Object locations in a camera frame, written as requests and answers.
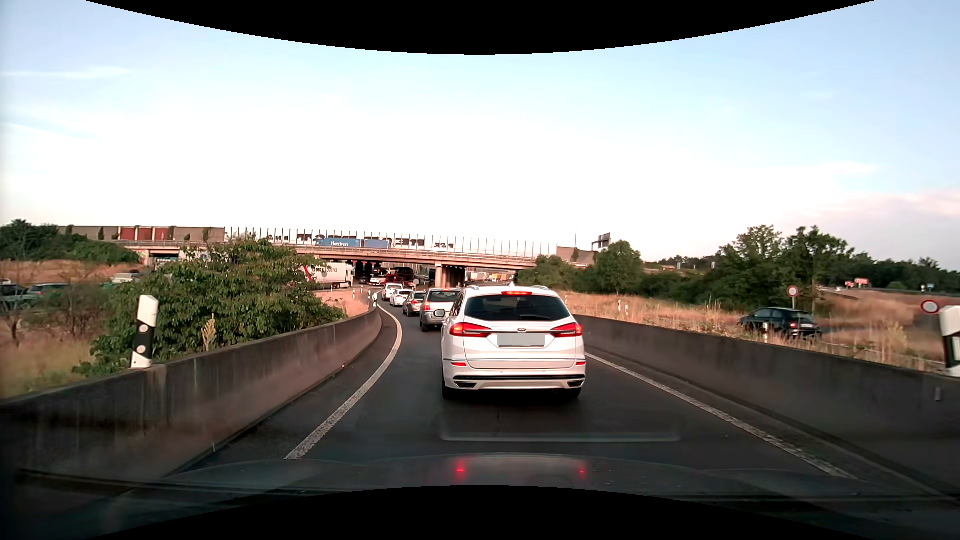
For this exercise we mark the dark car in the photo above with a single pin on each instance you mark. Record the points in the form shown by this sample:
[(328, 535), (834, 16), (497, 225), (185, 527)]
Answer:
[(780, 321)]

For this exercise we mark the blue lorry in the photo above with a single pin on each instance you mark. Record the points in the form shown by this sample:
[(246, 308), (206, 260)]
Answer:
[(352, 242)]

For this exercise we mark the dry grass bank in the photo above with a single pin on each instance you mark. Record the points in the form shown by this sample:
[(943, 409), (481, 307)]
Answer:
[(37, 352)]

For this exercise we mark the black and white marker post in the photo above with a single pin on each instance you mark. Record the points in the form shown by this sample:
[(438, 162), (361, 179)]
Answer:
[(144, 332), (950, 339)]

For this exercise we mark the dry grass field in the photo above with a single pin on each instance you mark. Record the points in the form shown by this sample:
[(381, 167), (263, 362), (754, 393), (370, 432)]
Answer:
[(862, 322)]

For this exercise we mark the queue of cars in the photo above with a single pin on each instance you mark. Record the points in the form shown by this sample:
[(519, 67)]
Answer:
[(401, 294)]

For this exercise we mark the parked cars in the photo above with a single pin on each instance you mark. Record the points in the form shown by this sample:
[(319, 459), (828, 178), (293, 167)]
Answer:
[(30, 292)]

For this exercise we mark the green bush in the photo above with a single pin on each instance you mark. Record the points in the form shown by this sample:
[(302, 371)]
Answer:
[(225, 292)]

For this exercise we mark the white estate car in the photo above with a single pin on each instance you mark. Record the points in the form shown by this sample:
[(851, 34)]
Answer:
[(514, 341)]

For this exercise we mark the row of trees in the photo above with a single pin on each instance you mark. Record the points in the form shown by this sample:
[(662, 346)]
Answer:
[(750, 270), (52, 244)]

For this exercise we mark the concrete road bridge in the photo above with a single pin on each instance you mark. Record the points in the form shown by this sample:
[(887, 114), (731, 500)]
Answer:
[(420, 259)]

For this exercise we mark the round red-rimmed road sign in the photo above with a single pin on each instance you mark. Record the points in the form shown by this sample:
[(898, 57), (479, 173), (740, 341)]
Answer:
[(930, 307), (793, 293)]

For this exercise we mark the grey concrete barrier wall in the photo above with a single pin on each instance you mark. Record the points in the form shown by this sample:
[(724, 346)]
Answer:
[(187, 397), (787, 382)]

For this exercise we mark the car's own bonnet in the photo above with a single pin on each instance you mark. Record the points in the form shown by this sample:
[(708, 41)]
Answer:
[(480, 472)]

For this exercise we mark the dark asphalt road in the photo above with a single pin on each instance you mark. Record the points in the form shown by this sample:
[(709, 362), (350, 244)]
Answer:
[(390, 420)]

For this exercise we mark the road markings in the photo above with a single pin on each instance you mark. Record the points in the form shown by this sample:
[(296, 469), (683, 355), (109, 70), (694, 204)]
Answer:
[(352, 401)]

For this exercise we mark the white lorry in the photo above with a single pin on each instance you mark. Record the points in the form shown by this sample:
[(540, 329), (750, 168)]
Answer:
[(332, 274)]

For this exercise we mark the silver car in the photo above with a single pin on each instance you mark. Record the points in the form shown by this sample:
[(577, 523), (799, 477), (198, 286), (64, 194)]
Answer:
[(438, 306)]

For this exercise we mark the noise barrier with red panels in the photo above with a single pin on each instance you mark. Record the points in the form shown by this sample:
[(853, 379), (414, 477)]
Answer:
[(142, 233)]

